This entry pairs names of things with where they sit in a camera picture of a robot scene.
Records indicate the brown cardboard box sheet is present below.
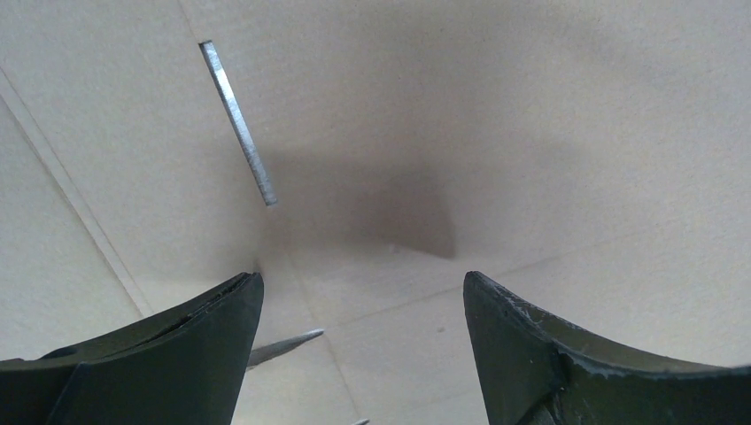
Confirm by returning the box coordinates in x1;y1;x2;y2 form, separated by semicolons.
1;1;750;424

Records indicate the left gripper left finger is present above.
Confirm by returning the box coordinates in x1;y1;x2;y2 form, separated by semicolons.
1;273;264;424

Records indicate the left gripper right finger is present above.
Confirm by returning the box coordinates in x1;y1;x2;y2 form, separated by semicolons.
463;271;750;424

